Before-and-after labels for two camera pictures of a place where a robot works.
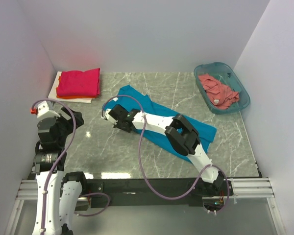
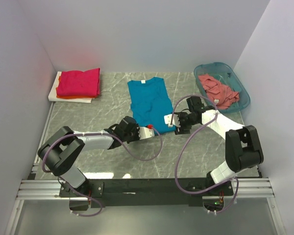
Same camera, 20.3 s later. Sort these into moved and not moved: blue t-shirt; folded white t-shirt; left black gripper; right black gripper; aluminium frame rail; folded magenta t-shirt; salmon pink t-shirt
Moved: right black gripper; left black gripper; blue t-shirt
Not moved: aluminium frame rail; folded white t-shirt; folded magenta t-shirt; salmon pink t-shirt
